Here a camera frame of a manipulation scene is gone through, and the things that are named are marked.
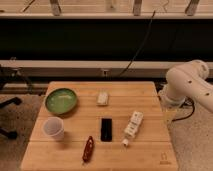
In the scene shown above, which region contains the clear plastic bottle white label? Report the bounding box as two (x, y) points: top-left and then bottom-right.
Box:
(122, 111), (144, 147)

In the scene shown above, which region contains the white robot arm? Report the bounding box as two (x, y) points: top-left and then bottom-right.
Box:
(159, 60), (213, 113)

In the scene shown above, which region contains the green ceramic bowl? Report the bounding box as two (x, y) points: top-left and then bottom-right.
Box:
(45, 88), (78, 115)

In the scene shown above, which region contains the small white box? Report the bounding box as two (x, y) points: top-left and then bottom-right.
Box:
(97, 92), (109, 106)

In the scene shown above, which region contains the black rectangular phone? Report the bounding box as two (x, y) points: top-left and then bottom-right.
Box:
(101, 118), (112, 142)

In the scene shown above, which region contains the translucent plastic cup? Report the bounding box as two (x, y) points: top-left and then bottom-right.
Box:
(42, 117), (64, 141)

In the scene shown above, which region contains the black office chair base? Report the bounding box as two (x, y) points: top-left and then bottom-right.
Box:
(0, 64), (24, 140)

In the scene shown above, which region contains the black hanging cable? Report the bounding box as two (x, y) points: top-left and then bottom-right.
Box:
(118, 9), (157, 78)

